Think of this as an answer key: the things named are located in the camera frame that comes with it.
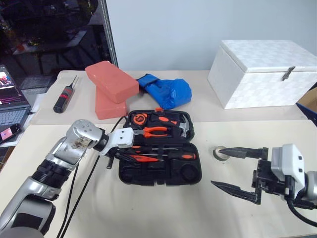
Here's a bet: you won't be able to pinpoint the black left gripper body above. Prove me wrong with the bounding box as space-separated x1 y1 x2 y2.
106 146 129 170

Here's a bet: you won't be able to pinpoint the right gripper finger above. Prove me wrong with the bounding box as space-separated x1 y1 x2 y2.
223 147 269 161
211 180 262 205

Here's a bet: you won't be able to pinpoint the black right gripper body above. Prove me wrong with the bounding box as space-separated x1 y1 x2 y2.
251 158 288 195

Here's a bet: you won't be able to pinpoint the black plastic tool case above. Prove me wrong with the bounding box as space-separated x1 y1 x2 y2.
118 110 203 186

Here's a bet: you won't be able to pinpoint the black red handheld tool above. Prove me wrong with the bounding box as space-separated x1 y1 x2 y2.
53 75 79 114

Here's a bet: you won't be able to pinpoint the thin black precision screwdriver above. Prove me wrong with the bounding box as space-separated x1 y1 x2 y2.
132 146 179 151

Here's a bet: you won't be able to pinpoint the small roll of tape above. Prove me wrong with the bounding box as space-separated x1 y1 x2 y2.
212 146 231 162

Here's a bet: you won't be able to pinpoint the orange black tape measure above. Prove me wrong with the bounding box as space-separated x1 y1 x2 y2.
131 113 148 125

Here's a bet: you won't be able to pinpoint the small red brick block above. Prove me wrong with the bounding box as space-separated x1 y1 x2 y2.
95 85 128 120

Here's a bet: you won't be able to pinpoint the blue plastic bag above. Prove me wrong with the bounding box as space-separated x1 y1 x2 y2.
136 73 193 110

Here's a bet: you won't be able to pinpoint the large red brick block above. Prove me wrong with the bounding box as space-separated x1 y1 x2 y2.
85 60 140 104

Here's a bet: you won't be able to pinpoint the white woven lidded box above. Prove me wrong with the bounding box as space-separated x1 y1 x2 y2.
207 39 317 110

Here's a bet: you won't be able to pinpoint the brown cardboard box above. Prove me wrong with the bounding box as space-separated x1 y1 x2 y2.
296 87 317 122

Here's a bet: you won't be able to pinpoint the metal box latch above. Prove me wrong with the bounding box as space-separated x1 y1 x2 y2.
281 66 296 81

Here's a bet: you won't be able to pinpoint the black smartphone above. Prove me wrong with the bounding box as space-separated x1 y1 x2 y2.
0 123 20 144

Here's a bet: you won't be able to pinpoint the open laptop computer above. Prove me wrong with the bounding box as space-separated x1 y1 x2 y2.
0 64 32 127

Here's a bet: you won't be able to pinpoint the ribbed metal pole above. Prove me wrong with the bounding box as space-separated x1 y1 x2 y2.
100 0 119 67

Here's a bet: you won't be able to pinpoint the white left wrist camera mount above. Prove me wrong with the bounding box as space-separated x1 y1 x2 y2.
99 127 136 156

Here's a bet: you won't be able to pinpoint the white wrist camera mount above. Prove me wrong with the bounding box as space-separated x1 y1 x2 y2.
270 143 308 183
99 127 136 156

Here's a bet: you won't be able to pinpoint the orange handled pliers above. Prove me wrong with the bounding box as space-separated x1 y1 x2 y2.
135 126 169 138

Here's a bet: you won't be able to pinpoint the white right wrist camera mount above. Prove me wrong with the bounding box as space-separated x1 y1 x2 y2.
270 143 308 183

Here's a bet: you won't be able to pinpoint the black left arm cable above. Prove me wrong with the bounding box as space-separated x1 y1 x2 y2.
56 161 84 238
60 116 127 238

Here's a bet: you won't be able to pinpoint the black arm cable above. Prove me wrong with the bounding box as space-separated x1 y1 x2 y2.
56 161 84 238
287 198 317 228
60 116 127 238

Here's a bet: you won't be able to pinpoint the claw hammer orange black handle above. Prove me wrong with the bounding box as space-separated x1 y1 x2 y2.
150 114 192 138

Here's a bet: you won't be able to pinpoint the screwdriver orange black handle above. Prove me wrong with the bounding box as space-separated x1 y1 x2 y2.
138 152 197 161

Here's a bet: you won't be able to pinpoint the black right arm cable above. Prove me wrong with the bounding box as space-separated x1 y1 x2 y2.
287 198 317 228

